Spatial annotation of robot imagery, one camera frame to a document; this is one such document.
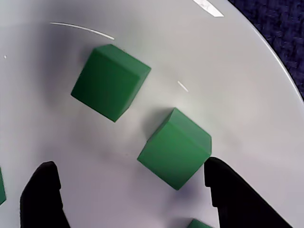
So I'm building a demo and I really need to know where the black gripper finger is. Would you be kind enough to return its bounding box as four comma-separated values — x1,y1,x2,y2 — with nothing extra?
19,161,72,228
204,157,294,228

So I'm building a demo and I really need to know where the green cube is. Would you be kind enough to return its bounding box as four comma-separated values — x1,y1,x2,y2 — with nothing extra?
186,218,214,228
0,166,7,206
70,44,152,123
136,107,212,191

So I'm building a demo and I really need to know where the white round plate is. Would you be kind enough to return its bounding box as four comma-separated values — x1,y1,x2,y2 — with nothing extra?
0,0,304,228

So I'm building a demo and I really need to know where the blue woven cloth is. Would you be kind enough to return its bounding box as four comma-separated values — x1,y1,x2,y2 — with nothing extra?
228,0,304,103

